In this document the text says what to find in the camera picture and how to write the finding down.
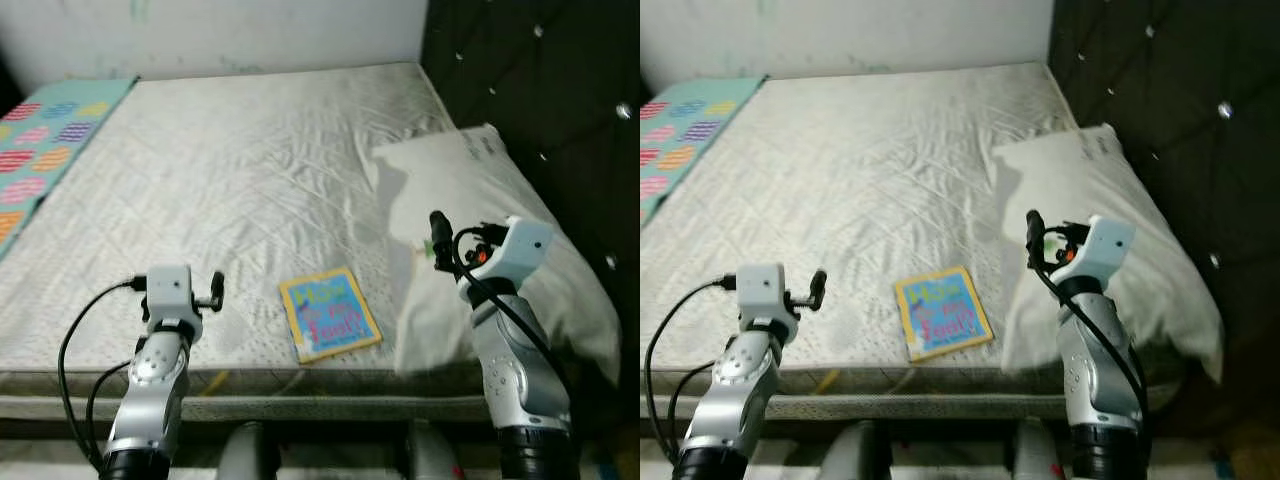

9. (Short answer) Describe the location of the blue children's board book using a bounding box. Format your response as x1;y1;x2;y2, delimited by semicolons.
893;265;996;363
278;267;383;365

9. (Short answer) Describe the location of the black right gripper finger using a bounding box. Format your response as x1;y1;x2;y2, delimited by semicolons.
1026;209;1048;269
428;210;453;272

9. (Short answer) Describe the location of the teal polka pattern blanket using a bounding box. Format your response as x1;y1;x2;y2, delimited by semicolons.
0;78;139;263
640;75;769;226

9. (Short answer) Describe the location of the grey patterned mattress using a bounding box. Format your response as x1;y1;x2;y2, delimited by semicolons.
0;62;601;421
640;62;1191;421

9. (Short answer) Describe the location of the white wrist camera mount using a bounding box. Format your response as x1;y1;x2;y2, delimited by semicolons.
1055;214;1138;291
735;263;799;327
143;264;204;327
458;216;554;291

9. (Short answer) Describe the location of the white printed pillow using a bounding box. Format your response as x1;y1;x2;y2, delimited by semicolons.
990;123;1226;383
370;123;623;386

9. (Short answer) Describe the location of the robot left leg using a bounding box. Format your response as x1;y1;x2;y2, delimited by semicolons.
818;420;891;480
215;420;283;480

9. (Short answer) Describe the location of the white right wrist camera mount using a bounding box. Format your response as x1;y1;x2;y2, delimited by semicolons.
1055;214;1138;291
458;216;554;291

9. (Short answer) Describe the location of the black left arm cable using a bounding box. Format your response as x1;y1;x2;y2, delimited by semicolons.
85;360;133;471
645;278;740;463
668;365;717;463
57;278;149;463

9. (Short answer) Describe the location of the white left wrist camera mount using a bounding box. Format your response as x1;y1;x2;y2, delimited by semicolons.
735;263;799;327
143;264;204;327

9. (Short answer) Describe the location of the robot leg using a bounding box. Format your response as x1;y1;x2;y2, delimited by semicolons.
215;420;283;480
818;420;891;480
1010;420;1066;480
405;420;463;480

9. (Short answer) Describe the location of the robot right leg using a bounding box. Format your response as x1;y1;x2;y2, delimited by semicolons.
1010;420;1066;480
405;420;463;480

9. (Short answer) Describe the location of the dark bed frame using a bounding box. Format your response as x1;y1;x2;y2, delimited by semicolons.
640;395;1201;447
0;395;640;447

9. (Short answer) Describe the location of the black tufted headboard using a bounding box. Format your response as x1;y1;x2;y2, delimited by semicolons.
420;0;640;401
1050;0;1280;401

